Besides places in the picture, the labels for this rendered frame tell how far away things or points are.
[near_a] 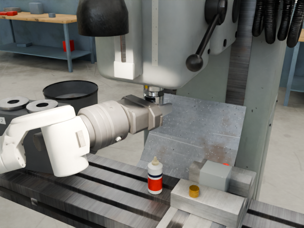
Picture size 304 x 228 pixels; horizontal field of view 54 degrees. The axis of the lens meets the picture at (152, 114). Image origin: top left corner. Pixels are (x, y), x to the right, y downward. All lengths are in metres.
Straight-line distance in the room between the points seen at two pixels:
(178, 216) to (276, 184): 2.03
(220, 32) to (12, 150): 0.49
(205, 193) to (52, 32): 6.17
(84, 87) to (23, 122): 2.40
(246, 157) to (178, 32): 0.67
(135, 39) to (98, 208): 0.47
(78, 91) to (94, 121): 2.41
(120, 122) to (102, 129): 0.04
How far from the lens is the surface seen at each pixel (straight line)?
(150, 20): 0.55
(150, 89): 0.66
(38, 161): 0.98
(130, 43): 0.54
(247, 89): 1.01
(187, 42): 0.55
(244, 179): 0.76
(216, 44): 0.72
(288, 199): 2.55
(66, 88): 2.97
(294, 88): 4.24
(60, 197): 0.88
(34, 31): 7.05
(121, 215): 0.80
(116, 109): 0.60
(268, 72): 0.99
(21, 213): 2.41
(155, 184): 0.83
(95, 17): 0.42
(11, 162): 0.57
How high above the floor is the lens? 1.51
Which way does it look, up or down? 24 degrees down
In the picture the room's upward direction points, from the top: straight up
